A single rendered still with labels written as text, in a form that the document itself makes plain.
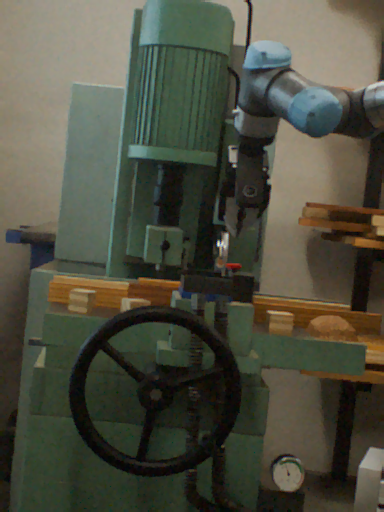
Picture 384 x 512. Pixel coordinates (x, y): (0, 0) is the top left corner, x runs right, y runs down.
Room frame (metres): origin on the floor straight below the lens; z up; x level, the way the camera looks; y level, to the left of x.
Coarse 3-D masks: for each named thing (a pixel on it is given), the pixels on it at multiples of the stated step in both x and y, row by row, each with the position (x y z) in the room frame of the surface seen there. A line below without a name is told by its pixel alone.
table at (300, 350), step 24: (48, 312) 1.88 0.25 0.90; (96, 312) 1.94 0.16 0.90; (48, 336) 1.87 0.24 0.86; (72, 336) 1.87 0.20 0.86; (120, 336) 1.88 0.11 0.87; (144, 336) 1.88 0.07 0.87; (168, 336) 1.89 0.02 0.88; (264, 336) 1.90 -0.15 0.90; (288, 336) 1.90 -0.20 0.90; (312, 336) 1.94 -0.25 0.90; (168, 360) 1.79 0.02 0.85; (240, 360) 1.80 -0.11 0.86; (264, 360) 1.90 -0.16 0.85; (288, 360) 1.90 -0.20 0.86; (312, 360) 1.90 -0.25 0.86; (336, 360) 1.91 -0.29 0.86; (360, 360) 1.91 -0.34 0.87
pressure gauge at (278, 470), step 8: (280, 456) 1.86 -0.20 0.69; (288, 456) 1.85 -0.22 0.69; (272, 464) 1.85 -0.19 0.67; (280, 464) 1.84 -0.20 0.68; (288, 464) 1.84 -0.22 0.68; (296, 464) 1.84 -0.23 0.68; (272, 472) 1.83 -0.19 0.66; (280, 472) 1.84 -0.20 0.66; (296, 472) 1.84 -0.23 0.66; (304, 472) 1.84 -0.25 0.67; (272, 480) 1.84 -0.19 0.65; (280, 480) 1.84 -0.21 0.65; (288, 480) 1.84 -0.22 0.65; (296, 480) 1.84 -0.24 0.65; (304, 480) 1.84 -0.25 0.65; (280, 488) 1.84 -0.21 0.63; (288, 488) 1.84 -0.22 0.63; (296, 488) 1.84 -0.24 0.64; (280, 496) 1.86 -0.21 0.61
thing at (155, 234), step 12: (156, 228) 2.00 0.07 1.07; (168, 228) 2.03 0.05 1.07; (156, 240) 2.00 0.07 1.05; (168, 240) 2.00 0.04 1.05; (180, 240) 2.00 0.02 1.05; (144, 252) 2.06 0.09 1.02; (156, 252) 2.00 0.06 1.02; (168, 252) 2.00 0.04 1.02; (180, 252) 2.00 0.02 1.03; (156, 264) 2.05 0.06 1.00; (168, 264) 2.00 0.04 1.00
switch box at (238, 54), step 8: (240, 48) 2.33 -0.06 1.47; (232, 56) 2.33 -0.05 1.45; (240, 56) 2.33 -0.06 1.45; (232, 64) 2.33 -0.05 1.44; (240, 64) 2.33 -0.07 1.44; (240, 72) 2.33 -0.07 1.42; (232, 80) 2.33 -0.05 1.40; (240, 80) 2.33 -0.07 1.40; (232, 88) 2.33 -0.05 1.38; (232, 96) 2.33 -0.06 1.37; (232, 104) 2.33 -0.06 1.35; (232, 112) 2.33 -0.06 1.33
